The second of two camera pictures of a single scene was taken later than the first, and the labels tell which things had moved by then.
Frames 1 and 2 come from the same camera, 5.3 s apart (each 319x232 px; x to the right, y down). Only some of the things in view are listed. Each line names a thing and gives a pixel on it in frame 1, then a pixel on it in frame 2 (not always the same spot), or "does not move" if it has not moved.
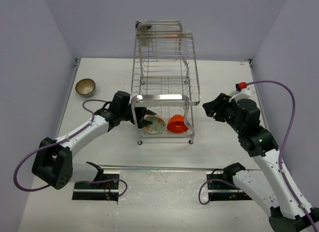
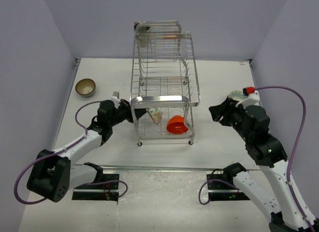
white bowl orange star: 158,126 → 156,114
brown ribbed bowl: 85,87 does not move
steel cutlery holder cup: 143,35 does not move
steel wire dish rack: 164,80 does not move
